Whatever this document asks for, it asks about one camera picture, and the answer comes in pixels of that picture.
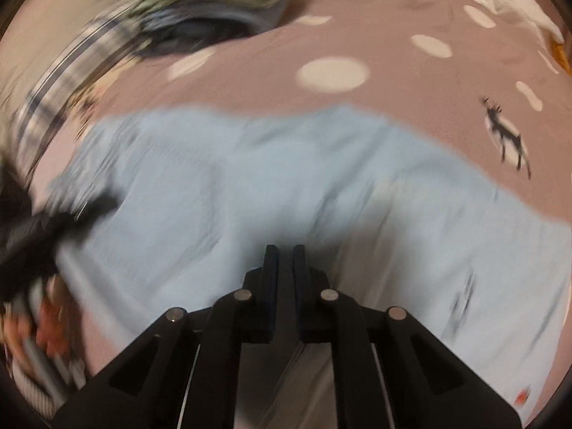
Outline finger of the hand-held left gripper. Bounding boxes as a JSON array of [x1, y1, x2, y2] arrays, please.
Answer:
[[49, 191, 120, 246]]

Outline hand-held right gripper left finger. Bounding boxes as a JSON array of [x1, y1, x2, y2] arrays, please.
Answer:
[[53, 245, 280, 429]]

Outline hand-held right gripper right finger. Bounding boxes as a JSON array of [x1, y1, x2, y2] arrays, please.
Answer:
[[292, 245, 523, 429]]

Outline light blue strawberry pants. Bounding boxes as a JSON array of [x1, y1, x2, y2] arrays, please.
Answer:
[[45, 104, 572, 429]]

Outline plaid blue white cloth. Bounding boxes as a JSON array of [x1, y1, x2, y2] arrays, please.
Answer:
[[9, 13, 148, 179]]

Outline dark folded jeans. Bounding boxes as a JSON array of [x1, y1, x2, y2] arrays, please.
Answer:
[[143, 18, 251, 54]]

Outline pink polka dot blanket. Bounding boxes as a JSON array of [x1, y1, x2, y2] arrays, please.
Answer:
[[13, 0, 572, 378]]

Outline blue folded jeans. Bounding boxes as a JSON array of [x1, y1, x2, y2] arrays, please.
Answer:
[[147, 2, 287, 32]]

